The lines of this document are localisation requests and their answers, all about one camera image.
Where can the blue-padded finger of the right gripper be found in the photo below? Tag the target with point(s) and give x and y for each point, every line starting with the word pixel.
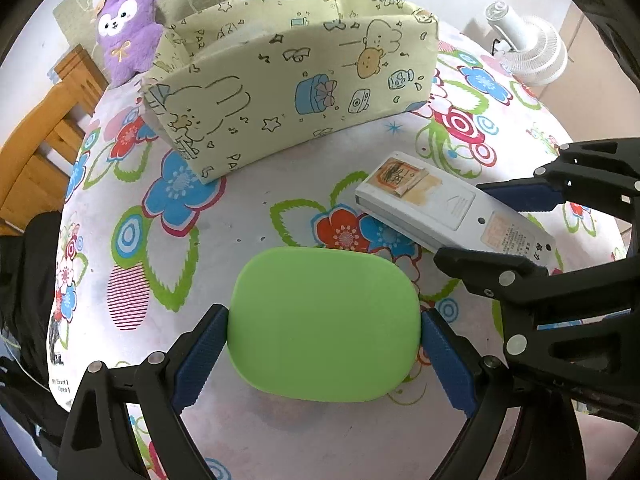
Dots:
pixel 527 194

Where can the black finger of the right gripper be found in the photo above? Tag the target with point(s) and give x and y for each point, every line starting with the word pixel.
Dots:
pixel 510 279

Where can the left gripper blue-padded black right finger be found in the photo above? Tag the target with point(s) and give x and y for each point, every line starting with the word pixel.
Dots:
pixel 546 441

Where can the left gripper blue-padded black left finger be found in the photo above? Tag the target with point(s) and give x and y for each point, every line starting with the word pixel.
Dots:
pixel 98 440

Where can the white remote control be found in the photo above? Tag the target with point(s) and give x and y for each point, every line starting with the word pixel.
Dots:
pixel 436 209

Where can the green oval case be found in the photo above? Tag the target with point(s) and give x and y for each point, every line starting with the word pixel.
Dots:
pixel 323 325

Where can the white floor fan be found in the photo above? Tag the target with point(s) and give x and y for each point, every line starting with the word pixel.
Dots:
pixel 528 47

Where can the black clothing on chair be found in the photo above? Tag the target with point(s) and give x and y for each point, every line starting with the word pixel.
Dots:
pixel 27 295

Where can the floral tablecloth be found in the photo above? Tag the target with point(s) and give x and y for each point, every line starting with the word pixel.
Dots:
pixel 145 249

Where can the wooden chair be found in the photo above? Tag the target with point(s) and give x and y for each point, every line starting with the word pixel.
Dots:
pixel 30 183

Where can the yellow cartoon fabric storage box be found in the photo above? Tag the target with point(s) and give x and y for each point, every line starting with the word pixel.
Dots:
pixel 245 79

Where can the purple plush toy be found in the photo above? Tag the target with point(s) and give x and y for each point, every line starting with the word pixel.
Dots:
pixel 128 34

